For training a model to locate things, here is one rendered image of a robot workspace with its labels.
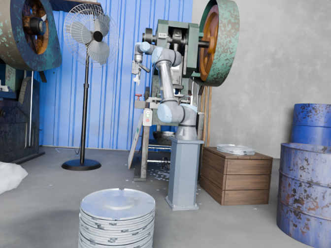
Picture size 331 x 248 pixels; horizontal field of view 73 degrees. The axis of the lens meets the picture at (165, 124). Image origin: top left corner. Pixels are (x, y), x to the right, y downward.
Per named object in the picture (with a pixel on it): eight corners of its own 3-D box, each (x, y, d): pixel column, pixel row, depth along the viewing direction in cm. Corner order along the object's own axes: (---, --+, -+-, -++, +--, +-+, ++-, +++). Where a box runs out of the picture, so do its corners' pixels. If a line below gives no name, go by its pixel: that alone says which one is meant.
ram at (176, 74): (182, 84, 211) (184, 53, 210) (166, 83, 209) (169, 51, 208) (179, 86, 228) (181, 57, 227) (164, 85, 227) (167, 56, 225)
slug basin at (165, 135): (188, 146, 211) (189, 136, 211) (152, 144, 207) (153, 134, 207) (182, 141, 245) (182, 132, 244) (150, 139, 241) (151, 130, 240)
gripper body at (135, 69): (131, 75, 199) (132, 61, 198) (141, 76, 200) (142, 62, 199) (131, 73, 192) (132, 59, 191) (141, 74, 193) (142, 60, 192)
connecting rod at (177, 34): (182, 63, 212) (184, 26, 210) (169, 61, 211) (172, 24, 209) (178, 67, 233) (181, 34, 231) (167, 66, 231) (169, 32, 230)
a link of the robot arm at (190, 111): (199, 125, 147) (201, 105, 146) (182, 124, 141) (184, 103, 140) (189, 123, 158) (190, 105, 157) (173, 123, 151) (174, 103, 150)
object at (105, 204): (158, 220, 77) (158, 218, 77) (71, 220, 73) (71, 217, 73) (152, 190, 105) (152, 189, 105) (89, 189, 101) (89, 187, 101)
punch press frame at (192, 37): (193, 164, 204) (205, 15, 197) (147, 162, 199) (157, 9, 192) (179, 149, 283) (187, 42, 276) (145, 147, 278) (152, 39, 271)
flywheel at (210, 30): (223, 10, 246) (211, 76, 273) (205, 8, 244) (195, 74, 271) (251, 2, 180) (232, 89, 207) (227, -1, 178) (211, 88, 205)
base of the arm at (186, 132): (201, 140, 145) (202, 125, 144) (179, 139, 141) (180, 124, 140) (191, 138, 159) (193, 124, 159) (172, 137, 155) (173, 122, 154)
